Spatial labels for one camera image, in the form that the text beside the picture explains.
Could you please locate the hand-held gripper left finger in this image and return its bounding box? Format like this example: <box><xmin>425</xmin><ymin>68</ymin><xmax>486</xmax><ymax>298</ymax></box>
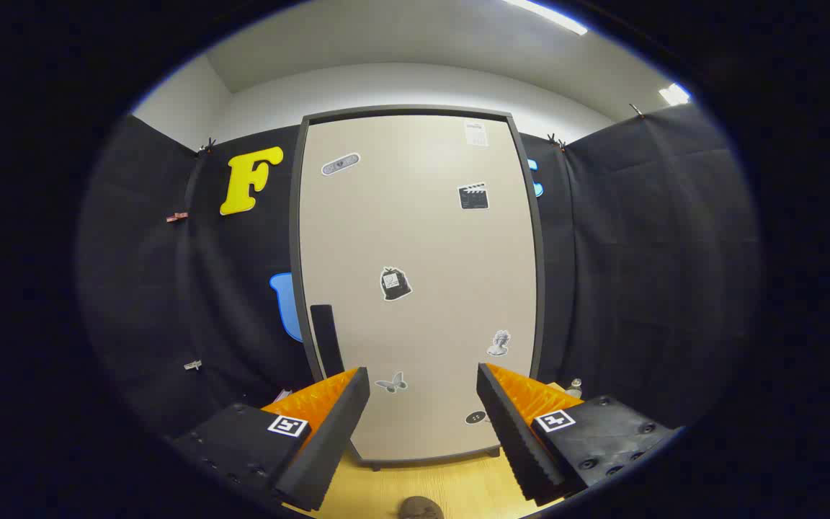
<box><xmin>170</xmin><ymin>366</ymin><xmax>371</xmax><ymax>513</ymax></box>

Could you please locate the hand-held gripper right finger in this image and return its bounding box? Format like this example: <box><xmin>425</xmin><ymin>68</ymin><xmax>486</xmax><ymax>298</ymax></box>
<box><xmin>476</xmin><ymin>363</ymin><xmax>679</xmax><ymax>505</ymax></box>

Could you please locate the brown fuzzy shoe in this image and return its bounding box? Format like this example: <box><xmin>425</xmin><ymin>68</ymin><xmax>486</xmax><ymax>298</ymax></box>
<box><xmin>397</xmin><ymin>496</ymin><xmax>446</xmax><ymax>519</ymax></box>

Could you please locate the grey shoe cabinet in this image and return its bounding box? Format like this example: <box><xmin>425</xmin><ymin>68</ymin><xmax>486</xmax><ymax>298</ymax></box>
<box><xmin>289</xmin><ymin>106</ymin><xmax>547</xmax><ymax>471</ymax></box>

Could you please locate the beige shoe cabinet door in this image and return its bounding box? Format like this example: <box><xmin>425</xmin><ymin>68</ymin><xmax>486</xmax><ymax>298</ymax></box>
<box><xmin>298</xmin><ymin>115</ymin><xmax>538</xmax><ymax>462</ymax></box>

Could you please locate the black backdrop cloth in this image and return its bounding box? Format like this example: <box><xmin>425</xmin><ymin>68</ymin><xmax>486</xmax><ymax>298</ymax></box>
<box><xmin>76</xmin><ymin>101</ymin><xmax>762</xmax><ymax>462</ymax></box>

